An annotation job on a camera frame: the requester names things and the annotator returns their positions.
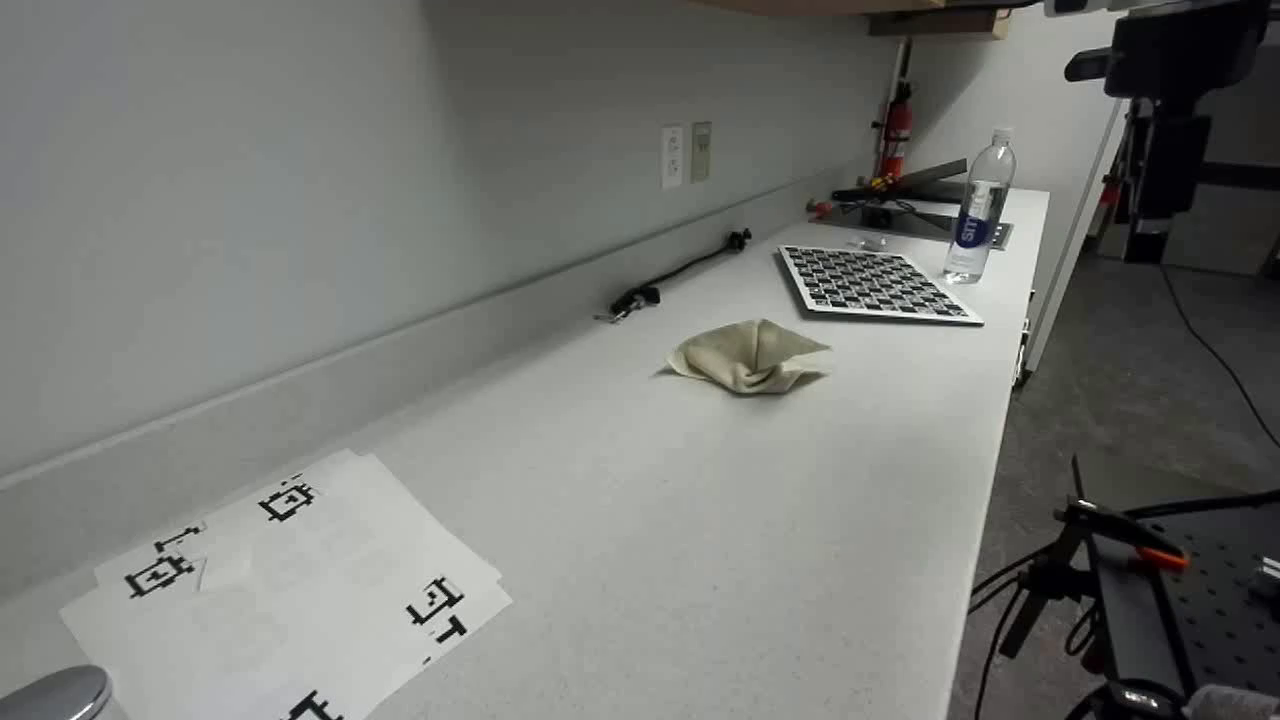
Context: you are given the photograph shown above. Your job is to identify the white cloth towel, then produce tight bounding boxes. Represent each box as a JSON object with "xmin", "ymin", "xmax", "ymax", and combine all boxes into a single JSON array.
[{"xmin": 657, "ymin": 315, "xmax": 834, "ymax": 399}]

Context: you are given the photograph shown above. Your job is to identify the black rod tool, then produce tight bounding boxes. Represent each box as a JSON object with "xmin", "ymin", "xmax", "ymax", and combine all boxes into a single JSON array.
[{"xmin": 604, "ymin": 229, "xmax": 757, "ymax": 324}]

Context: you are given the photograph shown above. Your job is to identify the checkerboard calibration board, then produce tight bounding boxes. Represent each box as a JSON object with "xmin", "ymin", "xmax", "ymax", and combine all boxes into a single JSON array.
[{"xmin": 772, "ymin": 241, "xmax": 986, "ymax": 333}]

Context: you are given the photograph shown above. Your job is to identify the black tool pile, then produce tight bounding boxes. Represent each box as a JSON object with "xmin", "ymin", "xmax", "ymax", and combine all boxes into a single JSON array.
[{"xmin": 805, "ymin": 158, "xmax": 1010, "ymax": 251}]

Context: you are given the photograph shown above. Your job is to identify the red clamp tool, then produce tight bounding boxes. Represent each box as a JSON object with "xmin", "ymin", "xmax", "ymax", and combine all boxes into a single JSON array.
[{"xmin": 871, "ymin": 36, "xmax": 920, "ymax": 190}]

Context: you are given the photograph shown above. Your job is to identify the clear plastic water bottle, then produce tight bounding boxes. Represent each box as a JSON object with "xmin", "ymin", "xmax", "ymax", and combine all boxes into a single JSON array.
[{"xmin": 941, "ymin": 130, "xmax": 1021, "ymax": 290}]

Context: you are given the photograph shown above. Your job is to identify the white marker paper sheets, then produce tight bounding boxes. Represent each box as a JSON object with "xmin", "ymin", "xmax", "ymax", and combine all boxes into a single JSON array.
[{"xmin": 56, "ymin": 450, "xmax": 516, "ymax": 720}]

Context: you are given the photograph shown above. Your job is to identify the black tripod stand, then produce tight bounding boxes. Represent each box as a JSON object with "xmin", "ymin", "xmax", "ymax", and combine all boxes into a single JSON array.
[{"xmin": 968, "ymin": 453, "xmax": 1203, "ymax": 720}]

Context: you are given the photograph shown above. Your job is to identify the black perforated breadboard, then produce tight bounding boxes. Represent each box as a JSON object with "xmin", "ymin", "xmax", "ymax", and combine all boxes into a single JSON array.
[{"xmin": 1093, "ymin": 497, "xmax": 1280, "ymax": 720}]

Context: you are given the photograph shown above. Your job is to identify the white wall outlet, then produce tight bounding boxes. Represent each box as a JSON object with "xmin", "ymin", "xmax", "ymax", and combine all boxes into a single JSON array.
[{"xmin": 661, "ymin": 123, "xmax": 689, "ymax": 193}]

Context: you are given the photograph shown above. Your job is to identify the grey wall switch plate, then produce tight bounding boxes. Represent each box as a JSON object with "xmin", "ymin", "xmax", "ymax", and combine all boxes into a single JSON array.
[{"xmin": 689, "ymin": 118, "xmax": 717, "ymax": 185}]

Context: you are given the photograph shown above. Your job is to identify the wooden wall cabinet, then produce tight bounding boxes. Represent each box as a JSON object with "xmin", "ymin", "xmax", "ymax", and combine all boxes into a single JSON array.
[{"xmin": 704, "ymin": 0, "xmax": 1054, "ymax": 40}]

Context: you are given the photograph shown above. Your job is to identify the orange handled tool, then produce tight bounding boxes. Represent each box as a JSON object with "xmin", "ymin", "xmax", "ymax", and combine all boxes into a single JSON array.
[{"xmin": 1125, "ymin": 541, "xmax": 1201, "ymax": 577}]

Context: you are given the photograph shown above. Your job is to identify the black floor cable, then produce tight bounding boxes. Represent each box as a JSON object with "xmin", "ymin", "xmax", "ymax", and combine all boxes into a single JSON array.
[{"xmin": 1155, "ymin": 255, "xmax": 1280, "ymax": 453}]

